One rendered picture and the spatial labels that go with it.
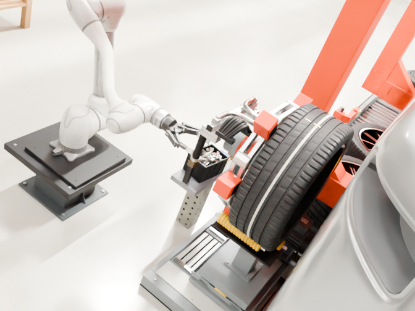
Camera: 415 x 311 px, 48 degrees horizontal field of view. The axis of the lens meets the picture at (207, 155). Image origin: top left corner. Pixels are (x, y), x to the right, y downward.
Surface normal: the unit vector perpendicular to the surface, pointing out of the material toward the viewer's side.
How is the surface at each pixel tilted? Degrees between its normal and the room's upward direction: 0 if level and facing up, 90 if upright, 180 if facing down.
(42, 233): 0
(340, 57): 90
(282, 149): 44
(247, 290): 0
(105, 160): 2
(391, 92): 90
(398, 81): 90
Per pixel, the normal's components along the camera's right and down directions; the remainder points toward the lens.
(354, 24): -0.54, 0.35
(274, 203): -0.47, 0.18
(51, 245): 0.31, -0.76
